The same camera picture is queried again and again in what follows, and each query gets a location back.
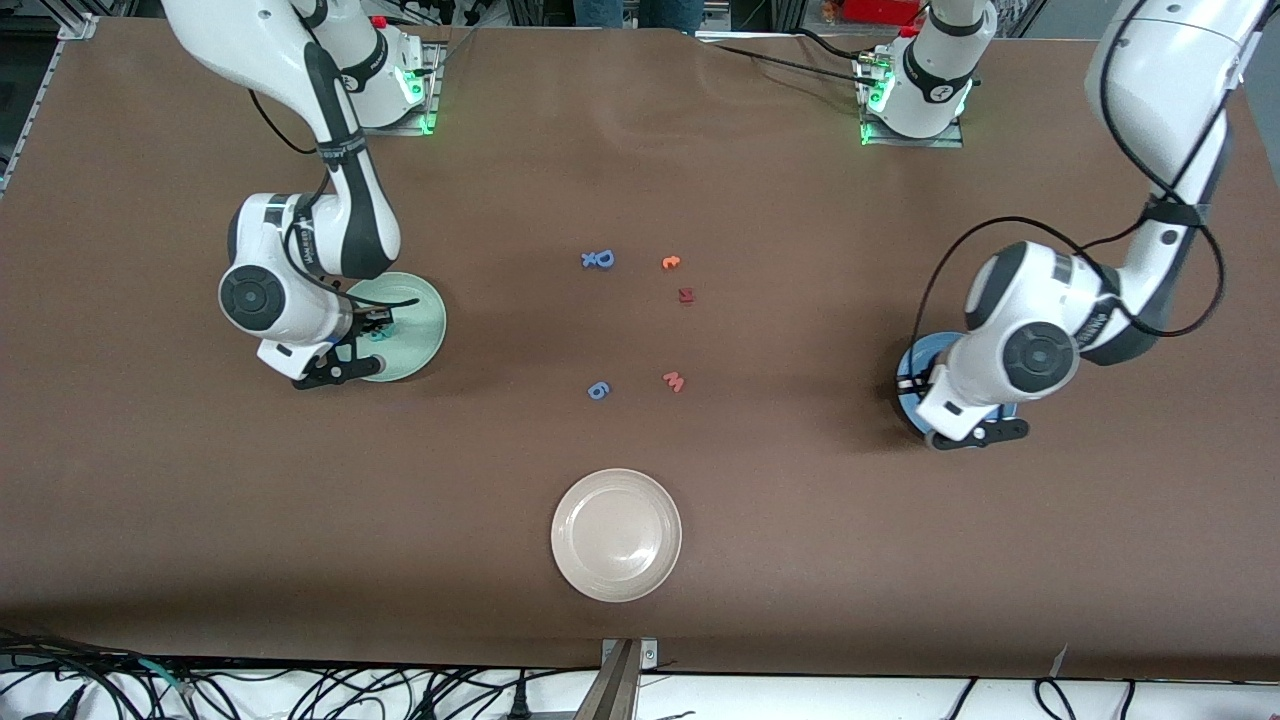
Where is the brown table cover sheet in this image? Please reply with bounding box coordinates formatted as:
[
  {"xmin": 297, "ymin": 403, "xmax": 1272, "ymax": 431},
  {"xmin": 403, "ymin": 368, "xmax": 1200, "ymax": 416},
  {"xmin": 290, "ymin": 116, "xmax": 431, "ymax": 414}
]
[{"xmin": 0, "ymin": 18, "xmax": 1280, "ymax": 683}]

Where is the red box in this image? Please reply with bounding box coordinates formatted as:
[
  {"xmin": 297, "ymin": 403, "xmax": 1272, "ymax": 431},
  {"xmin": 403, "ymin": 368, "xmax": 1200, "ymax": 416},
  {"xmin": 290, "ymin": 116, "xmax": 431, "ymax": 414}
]
[{"xmin": 843, "ymin": 0, "xmax": 923, "ymax": 27}]

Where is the person in blue jeans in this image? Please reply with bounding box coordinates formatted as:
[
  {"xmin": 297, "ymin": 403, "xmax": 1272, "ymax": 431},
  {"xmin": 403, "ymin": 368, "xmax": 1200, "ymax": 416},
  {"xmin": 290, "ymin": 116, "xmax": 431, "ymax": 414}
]
[{"xmin": 573, "ymin": 0, "xmax": 707, "ymax": 31}]

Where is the mint green plate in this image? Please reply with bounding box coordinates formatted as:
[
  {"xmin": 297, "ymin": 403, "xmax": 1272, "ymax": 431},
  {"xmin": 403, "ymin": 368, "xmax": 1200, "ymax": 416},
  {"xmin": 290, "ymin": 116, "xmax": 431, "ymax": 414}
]
[{"xmin": 345, "ymin": 272, "xmax": 448, "ymax": 383}]

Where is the aluminium profile bar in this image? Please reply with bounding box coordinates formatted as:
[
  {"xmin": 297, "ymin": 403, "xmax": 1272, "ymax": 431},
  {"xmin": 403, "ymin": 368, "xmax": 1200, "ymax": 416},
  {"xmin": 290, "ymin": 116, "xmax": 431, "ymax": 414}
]
[{"xmin": 573, "ymin": 640, "xmax": 641, "ymax": 720}]

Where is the blue plate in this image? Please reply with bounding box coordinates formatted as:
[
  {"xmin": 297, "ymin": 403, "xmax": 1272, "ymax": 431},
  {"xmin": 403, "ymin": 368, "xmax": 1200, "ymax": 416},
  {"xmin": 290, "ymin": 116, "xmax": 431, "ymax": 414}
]
[{"xmin": 896, "ymin": 332, "xmax": 1019, "ymax": 441}]

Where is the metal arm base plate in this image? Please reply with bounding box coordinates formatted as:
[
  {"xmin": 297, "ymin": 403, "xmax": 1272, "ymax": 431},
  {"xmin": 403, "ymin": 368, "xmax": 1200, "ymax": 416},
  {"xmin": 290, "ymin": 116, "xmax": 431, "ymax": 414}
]
[
  {"xmin": 332, "ymin": 42, "xmax": 443, "ymax": 137},
  {"xmin": 858, "ymin": 50, "xmax": 967, "ymax": 149}
]

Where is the teal cable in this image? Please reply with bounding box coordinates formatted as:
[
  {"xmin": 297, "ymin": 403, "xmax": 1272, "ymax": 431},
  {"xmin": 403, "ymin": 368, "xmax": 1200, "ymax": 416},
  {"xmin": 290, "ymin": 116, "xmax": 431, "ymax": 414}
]
[{"xmin": 138, "ymin": 658, "xmax": 198, "ymax": 698}]

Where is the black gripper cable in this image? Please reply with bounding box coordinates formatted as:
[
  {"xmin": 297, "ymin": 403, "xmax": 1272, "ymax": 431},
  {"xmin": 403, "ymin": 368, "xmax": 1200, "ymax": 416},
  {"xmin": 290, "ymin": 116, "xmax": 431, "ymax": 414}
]
[
  {"xmin": 245, "ymin": 88, "xmax": 423, "ymax": 311},
  {"xmin": 910, "ymin": 0, "xmax": 1261, "ymax": 341}
]

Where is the beige plate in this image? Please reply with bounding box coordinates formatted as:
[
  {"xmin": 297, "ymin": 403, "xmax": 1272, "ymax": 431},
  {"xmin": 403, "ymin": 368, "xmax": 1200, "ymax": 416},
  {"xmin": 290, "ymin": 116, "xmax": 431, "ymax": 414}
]
[{"xmin": 551, "ymin": 468, "xmax": 683, "ymax": 603}]

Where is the black base cable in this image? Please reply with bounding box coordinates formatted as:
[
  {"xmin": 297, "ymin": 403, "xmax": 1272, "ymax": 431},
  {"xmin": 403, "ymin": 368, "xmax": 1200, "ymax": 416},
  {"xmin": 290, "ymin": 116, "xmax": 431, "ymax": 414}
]
[
  {"xmin": 400, "ymin": 0, "xmax": 481, "ymax": 76},
  {"xmin": 700, "ymin": 30, "xmax": 881, "ymax": 86}
]

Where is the small metal bracket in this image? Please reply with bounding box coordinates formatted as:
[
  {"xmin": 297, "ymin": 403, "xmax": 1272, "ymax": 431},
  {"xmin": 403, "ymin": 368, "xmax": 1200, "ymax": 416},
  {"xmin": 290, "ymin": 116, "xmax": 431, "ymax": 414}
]
[{"xmin": 600, "ymin": 638, "xmax": 659, "ymax": 671}]

